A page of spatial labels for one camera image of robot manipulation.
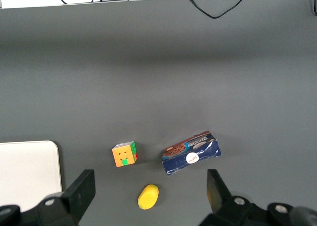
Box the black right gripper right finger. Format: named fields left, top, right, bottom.
left=199, top=169, right=317, bottom=226

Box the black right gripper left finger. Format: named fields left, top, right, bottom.
left=0, top=169, right=96, bottom=226

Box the yellow lemon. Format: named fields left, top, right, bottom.
left=137, top=184, right=160, bottom=210

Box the long looping black cable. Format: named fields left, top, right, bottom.
left=179, top=0, right=264, bottom=19

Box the beige plastic tray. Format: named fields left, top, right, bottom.
left=0, top=140, right=62, bottom=208

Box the dark blue cookie box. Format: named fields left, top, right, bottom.
left=162, top=130, right=223, bottom=177

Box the orange green puzzle cube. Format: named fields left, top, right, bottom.
left=111, top=141, right=139, bottom=167

